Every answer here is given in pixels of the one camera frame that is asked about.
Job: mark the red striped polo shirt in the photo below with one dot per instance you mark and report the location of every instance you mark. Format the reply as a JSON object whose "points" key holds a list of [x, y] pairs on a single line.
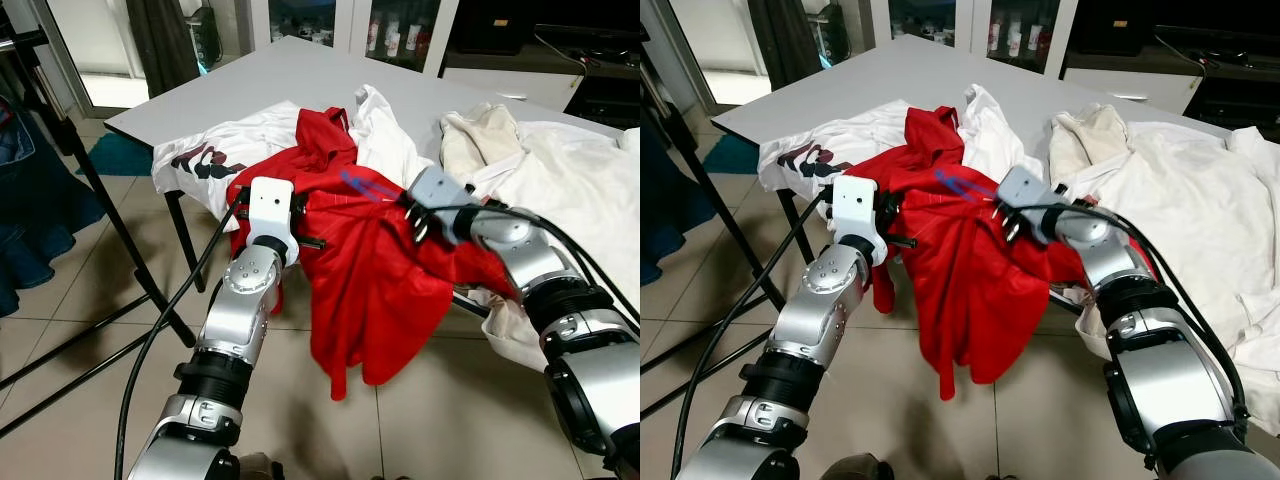
{"points": [[380, 300], [975, 300]]}

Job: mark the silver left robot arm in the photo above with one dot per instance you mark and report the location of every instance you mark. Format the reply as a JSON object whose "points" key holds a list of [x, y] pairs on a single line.
{"points": [[240, 300], [825, 300]]}

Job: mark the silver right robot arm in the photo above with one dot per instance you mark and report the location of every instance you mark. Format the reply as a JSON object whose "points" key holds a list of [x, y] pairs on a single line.
{"points": [[1170, 380], [590, 350]]}

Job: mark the white polo shirt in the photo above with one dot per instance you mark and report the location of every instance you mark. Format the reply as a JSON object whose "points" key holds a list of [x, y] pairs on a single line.
{"points": [[995, 135], [385, 140]]}

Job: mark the cream garment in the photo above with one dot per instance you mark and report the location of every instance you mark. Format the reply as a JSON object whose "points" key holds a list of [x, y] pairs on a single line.
{"points": [[1090, 140], [480, 140]]}

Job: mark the black table leg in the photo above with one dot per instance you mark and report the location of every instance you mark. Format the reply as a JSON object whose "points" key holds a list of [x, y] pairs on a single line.
{"points": [[792, 215], [183, 240]]}

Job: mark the white button shirt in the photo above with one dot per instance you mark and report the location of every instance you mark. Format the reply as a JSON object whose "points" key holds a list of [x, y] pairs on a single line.
{"points": [[1200, 200], [570, 190]]}

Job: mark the black clothes rack stand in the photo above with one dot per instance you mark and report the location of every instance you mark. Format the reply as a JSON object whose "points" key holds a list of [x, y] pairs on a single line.
{"points": [[760, 270], [150, 285]]}

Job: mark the teal floor mat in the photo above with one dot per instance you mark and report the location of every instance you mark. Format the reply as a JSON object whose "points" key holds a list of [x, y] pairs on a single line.
{"points": [[115, 155], [738, 155]]}

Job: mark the white bottle red label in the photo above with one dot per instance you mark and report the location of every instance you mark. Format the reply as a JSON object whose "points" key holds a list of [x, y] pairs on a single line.
{"points": [[420, 40], [1015, 38], [375, 35], [1042, 40], [997, 35], [395, 35]]}

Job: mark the black device with light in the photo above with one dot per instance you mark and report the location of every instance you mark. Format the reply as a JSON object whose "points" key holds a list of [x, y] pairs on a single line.
{"points": [[205, 35], [832, 30]]}

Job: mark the dark grey curtain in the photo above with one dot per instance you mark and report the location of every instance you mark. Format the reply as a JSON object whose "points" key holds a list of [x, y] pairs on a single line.
{"points": [[160, 45], [790, 45]]}

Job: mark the white glass door cabinet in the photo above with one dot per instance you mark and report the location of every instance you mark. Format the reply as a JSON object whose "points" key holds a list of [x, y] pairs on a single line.
{"points": [[975, 25], [352, 20]]}

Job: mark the dark TV stand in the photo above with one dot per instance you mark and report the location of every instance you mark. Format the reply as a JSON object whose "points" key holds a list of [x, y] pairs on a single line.
{"points": [[1190, 70], [575, 72]]}

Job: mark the black set-top box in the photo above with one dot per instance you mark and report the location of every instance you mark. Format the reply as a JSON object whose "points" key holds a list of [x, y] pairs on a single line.
{"points": [[1240, 105], [610, 100]]}

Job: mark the black audio speaker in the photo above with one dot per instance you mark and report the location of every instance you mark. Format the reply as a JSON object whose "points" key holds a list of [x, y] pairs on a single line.
{"points": [[1115, 25], [500, 25]]}

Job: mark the blue denim garment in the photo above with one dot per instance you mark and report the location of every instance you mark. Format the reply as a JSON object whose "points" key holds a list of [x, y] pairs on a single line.
{"points": [[660, 210], [40, 220]]}

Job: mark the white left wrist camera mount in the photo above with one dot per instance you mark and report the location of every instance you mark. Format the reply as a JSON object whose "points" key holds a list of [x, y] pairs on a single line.
{"points": [[268, 205], [857, 205]]}

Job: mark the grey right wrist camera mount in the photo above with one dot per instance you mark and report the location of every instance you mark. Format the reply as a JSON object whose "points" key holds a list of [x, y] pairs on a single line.
{"points": [[440, 190], [1025, 188]]}

